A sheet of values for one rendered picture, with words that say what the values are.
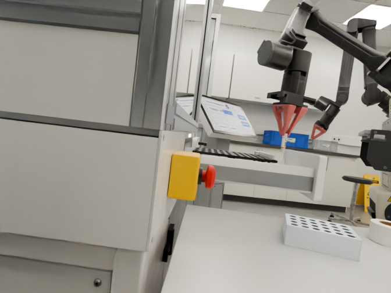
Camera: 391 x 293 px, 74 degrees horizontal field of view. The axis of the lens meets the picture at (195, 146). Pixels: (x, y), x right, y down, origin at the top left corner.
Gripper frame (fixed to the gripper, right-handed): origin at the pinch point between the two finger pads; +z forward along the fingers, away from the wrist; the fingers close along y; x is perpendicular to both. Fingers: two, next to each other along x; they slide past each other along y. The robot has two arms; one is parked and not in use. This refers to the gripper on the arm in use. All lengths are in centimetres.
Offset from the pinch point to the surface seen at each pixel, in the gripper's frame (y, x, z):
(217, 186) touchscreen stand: -36, -106, 38
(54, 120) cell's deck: 48, 19, 5
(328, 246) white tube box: 1.9, 20.1, 19.5
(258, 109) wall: -200, -339, -53
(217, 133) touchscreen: -21, -88, 2
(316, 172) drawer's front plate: -6.7, 5.7, 8.2
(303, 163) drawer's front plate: -10.1, -2.9, 7.0
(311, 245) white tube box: 4.1, 18.5, 20.1
